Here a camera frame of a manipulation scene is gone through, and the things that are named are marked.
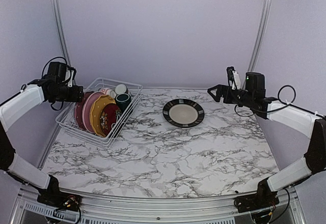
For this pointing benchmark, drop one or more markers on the cream brown cup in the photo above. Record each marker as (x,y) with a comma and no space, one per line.
(122,89)

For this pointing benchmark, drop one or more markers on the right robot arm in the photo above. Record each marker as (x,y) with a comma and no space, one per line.
(310,124)

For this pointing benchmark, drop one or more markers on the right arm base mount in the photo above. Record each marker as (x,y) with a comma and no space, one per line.
(252,202)

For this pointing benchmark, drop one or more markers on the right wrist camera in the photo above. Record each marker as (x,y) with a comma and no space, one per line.
(233,78)

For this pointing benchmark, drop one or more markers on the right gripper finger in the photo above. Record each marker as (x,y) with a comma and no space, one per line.
(218,89)
(217,97)

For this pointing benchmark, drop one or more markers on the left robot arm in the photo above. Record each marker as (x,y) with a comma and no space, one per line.
(29,96)

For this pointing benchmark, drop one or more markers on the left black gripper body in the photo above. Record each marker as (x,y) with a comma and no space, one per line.
(62,94)

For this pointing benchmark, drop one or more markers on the pink bear plate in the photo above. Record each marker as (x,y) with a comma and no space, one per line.
(86,110)

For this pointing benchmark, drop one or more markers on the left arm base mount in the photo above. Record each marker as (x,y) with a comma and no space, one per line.
(61,201)

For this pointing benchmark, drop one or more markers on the mauve polka dot plate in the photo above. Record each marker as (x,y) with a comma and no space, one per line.
(78,110)

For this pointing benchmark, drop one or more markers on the white wire dish rack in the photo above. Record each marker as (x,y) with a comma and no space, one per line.
(67,122)

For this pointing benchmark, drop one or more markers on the aluminium front rail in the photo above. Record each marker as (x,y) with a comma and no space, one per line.
(95,208)

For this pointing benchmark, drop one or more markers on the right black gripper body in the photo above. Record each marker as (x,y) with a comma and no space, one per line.
(245,100)

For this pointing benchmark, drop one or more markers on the yellow polka dot plate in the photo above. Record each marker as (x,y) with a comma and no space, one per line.
(96,110)

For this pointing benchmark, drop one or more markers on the dark red floral plate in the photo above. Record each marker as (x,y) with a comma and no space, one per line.
(109,117)

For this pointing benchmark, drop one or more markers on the white red patterned bowl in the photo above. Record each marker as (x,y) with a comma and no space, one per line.
(108,91)

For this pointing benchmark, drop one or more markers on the black rimmed cream plate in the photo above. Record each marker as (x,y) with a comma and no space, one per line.
(183,113)

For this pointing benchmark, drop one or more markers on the dark green mug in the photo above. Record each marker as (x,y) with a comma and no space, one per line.
(123,101)

